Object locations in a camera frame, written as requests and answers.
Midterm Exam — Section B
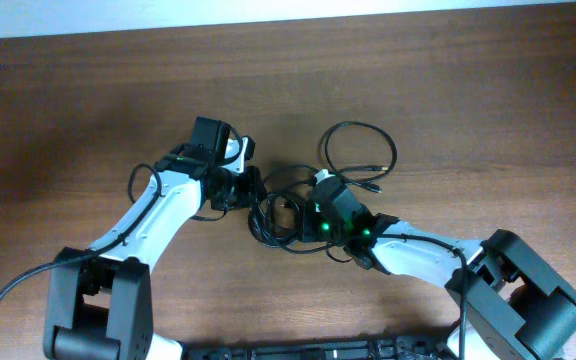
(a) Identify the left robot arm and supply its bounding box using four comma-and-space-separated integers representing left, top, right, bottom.
43, 117, 265, 360

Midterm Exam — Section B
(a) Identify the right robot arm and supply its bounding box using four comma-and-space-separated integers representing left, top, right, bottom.
304, 170, 576, 359

